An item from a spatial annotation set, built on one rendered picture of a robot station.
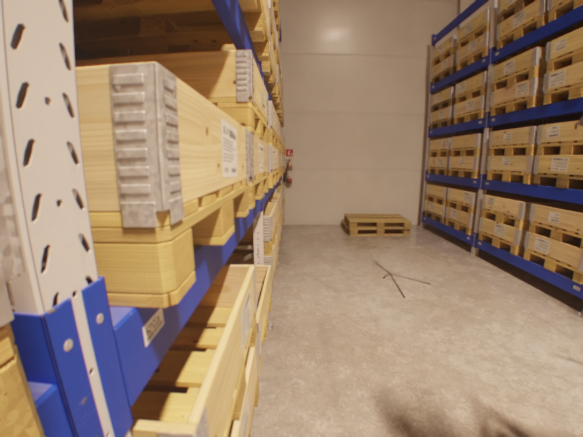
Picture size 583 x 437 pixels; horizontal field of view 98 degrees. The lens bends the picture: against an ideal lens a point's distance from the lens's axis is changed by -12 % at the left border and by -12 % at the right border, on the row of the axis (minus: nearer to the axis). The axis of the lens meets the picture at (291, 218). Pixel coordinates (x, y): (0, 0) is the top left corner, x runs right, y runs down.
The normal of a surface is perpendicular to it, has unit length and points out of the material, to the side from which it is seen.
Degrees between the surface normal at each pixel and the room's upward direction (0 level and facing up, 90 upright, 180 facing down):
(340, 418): 0
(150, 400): 0
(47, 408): 90
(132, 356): 90
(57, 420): 90
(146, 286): 90
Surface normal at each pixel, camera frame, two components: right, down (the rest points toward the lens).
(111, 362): 1.00, 0.00
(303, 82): 0.00, 0.19
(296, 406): 0.00, -0.98
